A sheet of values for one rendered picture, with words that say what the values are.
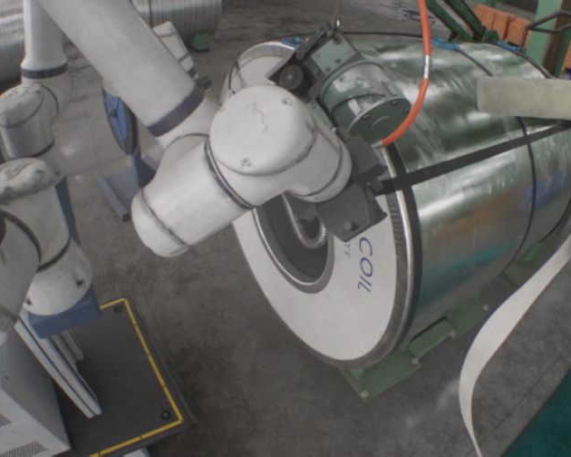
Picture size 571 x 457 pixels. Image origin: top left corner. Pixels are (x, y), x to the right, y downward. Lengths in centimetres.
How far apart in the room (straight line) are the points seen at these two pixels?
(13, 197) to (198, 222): 38
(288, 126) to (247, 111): 4
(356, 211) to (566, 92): 28
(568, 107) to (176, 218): 38
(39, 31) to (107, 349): 119
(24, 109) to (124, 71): 66
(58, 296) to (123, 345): 89
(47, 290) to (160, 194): 45
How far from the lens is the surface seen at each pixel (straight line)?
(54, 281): 79
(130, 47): 48
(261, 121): 34
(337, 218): 48
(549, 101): 35
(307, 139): 35
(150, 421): 148
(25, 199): 69
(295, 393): 184
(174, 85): 49
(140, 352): 162
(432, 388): 200
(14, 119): 112
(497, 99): 34
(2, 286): 60
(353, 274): 116
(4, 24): 578
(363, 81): 73
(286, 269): 156
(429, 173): 99
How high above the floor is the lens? 166
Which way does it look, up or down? 41 degrees down
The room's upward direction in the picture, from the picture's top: 4 degrees clockwise
